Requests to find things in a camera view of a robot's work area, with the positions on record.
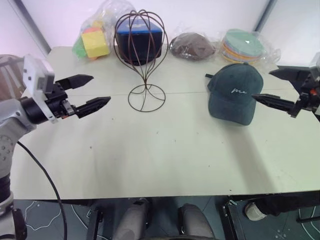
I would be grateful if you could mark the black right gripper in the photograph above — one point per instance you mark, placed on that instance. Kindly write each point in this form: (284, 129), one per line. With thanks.
(310, 90)

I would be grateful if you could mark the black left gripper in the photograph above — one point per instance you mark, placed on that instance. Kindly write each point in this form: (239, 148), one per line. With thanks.
(58, 100)

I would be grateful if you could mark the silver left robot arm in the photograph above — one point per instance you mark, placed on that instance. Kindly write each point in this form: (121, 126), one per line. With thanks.
(10, 117)

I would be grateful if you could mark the brown hat in plastic bag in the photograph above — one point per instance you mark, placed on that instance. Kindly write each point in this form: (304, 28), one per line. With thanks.
(191, 47)

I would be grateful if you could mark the green foam block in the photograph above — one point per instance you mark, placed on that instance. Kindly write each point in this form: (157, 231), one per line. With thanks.
(80, 48)

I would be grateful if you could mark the yellow foam block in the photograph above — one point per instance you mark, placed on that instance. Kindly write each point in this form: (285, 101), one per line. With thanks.
(96, 45)

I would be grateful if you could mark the dark green baseball cap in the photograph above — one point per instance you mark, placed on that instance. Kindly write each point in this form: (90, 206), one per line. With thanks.
(232, 105)

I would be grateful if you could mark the bagged stack of coloured discs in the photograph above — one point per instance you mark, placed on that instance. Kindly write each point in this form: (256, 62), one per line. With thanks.
(242, 46)

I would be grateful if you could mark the orange foam block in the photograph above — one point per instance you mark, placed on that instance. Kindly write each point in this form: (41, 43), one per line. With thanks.
(92, 29)

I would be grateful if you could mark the blue and black box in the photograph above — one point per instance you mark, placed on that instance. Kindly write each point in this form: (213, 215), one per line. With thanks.
(125, 37)

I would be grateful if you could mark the brown chair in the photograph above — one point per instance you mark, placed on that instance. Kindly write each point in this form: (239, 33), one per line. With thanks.
(10, 75)

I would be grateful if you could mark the clear bag of foam blocks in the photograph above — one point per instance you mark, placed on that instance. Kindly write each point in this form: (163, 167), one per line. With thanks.
(110, 15)

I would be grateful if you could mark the black trouser leg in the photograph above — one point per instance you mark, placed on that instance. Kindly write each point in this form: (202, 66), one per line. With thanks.
(287, 202)

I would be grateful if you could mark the white shoe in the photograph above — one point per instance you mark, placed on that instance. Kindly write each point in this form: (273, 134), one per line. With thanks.
(253, 212)

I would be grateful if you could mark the grey rounded knee shape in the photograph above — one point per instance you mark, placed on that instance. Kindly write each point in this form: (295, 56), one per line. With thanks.
(195, 222)
(131, 220)

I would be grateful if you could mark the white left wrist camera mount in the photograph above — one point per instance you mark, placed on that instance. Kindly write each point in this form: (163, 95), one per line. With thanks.
(33, 75)

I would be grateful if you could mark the dark window frame post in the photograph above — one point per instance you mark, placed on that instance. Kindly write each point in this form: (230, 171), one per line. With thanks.
(35, 27)
(265, 13)

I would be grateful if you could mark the black table frame leg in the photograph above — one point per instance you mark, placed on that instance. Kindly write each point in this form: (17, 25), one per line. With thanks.
(228, 222)
(93, 225)

